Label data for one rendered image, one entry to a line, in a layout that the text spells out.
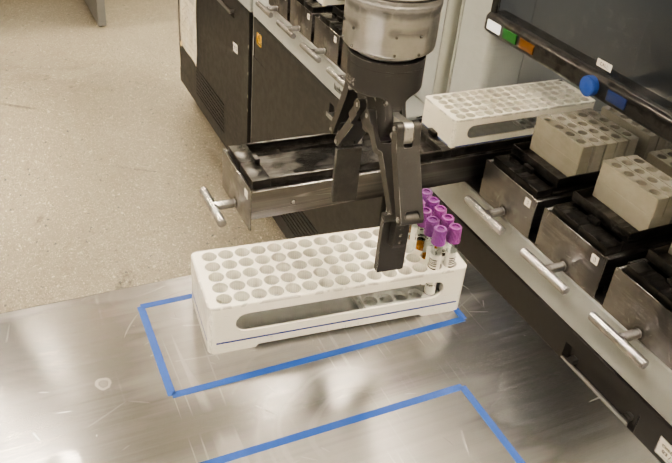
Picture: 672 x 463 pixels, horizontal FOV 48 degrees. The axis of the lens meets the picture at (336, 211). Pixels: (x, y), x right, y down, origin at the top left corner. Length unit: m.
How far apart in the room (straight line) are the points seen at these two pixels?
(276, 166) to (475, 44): 0.46
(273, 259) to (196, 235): 1.56
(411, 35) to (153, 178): 2.08
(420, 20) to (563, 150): 0.58
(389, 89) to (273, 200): 0.45
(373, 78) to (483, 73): 0.71
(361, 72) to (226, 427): 0.36
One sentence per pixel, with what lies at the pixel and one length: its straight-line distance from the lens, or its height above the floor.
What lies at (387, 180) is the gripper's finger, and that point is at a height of 1.02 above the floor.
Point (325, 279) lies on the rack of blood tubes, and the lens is 0.81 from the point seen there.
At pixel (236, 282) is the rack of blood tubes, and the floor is 0.88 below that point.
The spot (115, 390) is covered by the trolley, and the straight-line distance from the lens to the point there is 0.78.
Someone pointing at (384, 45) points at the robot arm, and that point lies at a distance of 0.68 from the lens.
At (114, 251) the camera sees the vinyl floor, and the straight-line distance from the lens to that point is 2.35.
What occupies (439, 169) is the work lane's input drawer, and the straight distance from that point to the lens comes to 1.23.
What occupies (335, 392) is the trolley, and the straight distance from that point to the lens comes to 0.78.
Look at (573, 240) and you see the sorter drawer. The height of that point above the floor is 0.79.
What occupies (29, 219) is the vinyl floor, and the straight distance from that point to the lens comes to 2.54.
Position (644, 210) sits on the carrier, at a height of 0.85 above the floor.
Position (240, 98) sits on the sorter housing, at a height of 0.36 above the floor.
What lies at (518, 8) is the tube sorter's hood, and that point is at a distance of 1.29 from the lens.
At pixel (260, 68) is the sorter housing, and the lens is 2.21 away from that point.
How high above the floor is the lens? 1.38
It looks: 33 degrees down
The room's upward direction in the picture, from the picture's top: 6 degrees clockwise
